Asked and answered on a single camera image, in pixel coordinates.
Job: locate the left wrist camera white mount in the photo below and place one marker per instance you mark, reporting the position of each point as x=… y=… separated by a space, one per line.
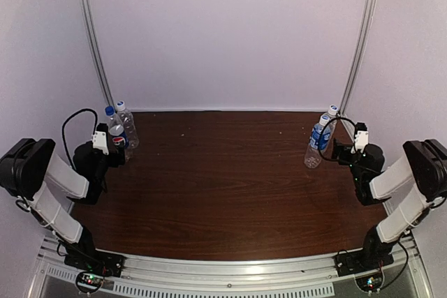
x=100 y=138

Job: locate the Pepsi bottle blue label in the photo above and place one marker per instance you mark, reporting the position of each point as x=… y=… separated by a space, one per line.
x=117 y=132

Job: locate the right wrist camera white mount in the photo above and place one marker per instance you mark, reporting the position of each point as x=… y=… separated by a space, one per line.
x=360 y=138

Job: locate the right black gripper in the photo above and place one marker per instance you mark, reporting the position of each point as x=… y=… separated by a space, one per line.
x=343 y=153

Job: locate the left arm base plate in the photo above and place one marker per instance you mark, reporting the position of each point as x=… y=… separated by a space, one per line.
x=94 y=271

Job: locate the clear bottle white cap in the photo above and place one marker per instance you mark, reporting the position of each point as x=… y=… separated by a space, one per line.
x=128 y=122

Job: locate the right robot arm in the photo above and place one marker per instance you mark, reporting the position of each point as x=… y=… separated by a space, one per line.
x=423 y=167

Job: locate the right aluminium frame post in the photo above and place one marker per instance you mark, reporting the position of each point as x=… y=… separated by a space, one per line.
x=365 y=24

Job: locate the aluminium frame post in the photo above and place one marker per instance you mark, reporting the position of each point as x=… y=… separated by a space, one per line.
x=95 y=52
x=365 y=24

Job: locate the blue label water bottle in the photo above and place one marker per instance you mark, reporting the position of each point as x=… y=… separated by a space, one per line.
x=318 y=142

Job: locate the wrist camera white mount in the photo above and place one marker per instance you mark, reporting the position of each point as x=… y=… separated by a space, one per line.
x=100 y=138
x=360 y=138

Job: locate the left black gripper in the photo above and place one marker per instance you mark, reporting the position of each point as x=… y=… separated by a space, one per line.
x=116 y=151

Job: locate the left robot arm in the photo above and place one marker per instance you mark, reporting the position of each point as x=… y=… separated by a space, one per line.
x=30 y=166

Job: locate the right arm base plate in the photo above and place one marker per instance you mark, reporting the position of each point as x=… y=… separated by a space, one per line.
x=368 y=274

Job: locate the aluminium front rail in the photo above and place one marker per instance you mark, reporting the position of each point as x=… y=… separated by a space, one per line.
x=313 y=276

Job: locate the far right bottle white cap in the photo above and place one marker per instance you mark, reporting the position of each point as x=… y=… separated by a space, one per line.
x=333 y=111

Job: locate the left aluminium frame post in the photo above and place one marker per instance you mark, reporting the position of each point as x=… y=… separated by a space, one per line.
x=95 y=52

